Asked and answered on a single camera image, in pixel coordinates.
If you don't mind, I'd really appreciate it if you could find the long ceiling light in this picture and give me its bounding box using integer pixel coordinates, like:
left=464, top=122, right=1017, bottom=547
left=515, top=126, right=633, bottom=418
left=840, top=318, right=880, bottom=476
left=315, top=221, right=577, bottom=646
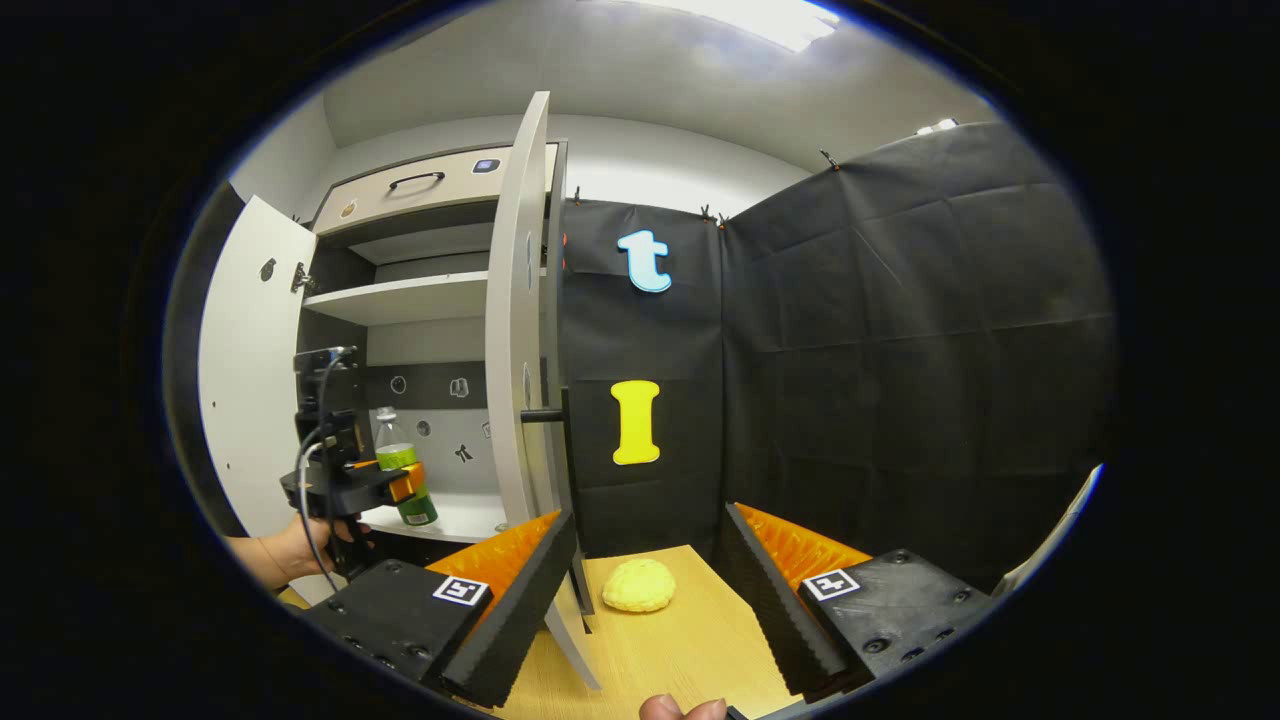
left=620, top=0, right=841, bottom=53

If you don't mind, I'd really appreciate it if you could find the cube sticker cabinet door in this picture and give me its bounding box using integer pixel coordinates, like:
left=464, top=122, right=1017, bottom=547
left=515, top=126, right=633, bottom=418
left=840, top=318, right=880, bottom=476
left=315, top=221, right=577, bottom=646
left=485, top=92, right=603, bottom=691

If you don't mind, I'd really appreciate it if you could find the checkered sticker cabinet door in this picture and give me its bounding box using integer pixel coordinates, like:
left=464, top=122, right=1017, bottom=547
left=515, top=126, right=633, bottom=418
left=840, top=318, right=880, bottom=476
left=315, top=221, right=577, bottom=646
left=197, top=195, right=319, bottom=541

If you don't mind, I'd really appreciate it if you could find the yellow bumpy bun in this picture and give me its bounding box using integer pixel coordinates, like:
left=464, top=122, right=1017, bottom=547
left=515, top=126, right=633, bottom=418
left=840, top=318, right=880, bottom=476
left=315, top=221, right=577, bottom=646
left=601, top=558, right=677, bottom=614

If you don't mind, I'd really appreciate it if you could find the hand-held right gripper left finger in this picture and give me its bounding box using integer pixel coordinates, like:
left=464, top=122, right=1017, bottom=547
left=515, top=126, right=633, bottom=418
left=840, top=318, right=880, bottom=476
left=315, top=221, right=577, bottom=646
left=305, top=508, right=579, bottom=709

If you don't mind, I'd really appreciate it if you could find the white cabinet bottom shelf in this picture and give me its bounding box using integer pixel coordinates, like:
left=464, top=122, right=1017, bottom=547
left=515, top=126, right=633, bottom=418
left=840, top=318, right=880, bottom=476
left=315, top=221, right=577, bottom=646
left=358, top=490, right=511, bottom=544

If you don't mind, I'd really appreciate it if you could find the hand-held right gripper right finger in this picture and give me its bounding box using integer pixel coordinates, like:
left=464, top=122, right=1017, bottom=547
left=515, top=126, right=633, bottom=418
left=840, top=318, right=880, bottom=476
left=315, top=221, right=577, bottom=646
left=722, top=502, right=996, bottom=701

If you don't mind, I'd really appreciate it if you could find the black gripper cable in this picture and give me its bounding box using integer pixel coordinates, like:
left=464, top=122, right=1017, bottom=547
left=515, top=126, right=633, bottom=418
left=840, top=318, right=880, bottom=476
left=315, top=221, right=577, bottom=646
left=296, top=345, right=359, bottom=586

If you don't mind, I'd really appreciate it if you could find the clear bottle with green label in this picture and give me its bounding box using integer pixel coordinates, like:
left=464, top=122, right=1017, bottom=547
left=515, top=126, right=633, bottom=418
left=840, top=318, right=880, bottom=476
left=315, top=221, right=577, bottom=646
left=372, top=407, right=439, bottom=528

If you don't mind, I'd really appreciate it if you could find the beige cabinet drawer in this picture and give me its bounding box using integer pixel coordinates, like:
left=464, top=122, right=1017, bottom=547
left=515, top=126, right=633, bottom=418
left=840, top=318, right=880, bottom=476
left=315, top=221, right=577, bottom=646
left=312, top=145, right=516, bottom=236

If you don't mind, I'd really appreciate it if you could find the white cabinet shelf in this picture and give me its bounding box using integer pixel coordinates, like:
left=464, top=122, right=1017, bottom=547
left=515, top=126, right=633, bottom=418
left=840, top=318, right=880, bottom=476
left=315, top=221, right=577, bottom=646
left=358, top=490, right=511, bottom=544
left=303, top=270, right=491, bottom=327

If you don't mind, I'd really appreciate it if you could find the grey wooden cabinet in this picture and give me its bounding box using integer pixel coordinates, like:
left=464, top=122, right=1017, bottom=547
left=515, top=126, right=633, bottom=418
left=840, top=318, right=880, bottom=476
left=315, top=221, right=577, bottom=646
left=295, top=140, right=571, bottom=561

